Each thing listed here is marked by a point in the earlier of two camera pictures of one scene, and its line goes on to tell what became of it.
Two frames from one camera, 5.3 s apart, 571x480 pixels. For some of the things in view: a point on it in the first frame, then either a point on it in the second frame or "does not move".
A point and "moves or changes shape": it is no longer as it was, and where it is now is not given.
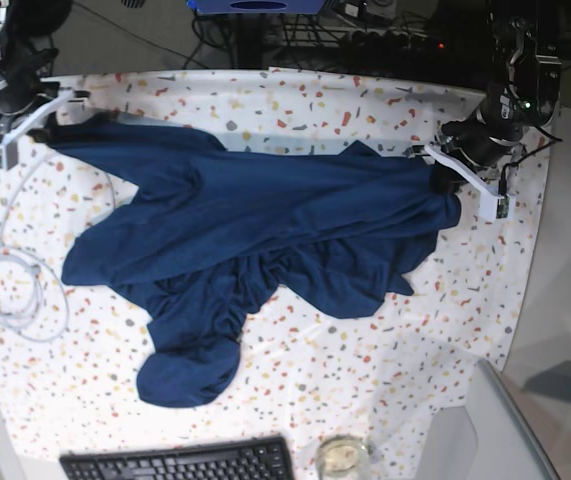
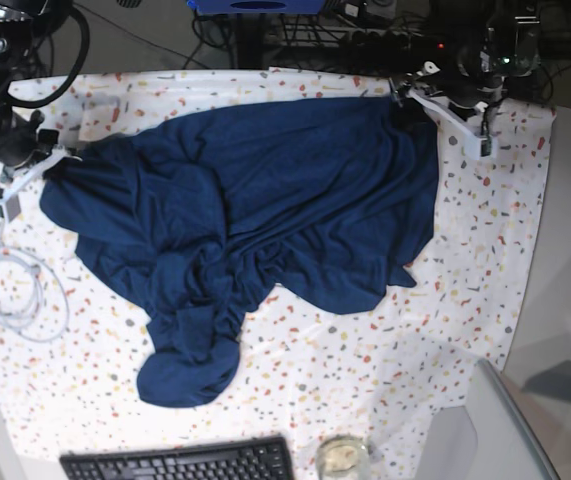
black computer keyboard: (261, 458) does not move
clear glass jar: (341, 457) does not move
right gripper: (479, 137) to (459, 84)
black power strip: (389, 40) does not move
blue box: (224, 7) does not move
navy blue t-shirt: (194, 236) moves or changes shape
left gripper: (15, 87) to (14, 141)
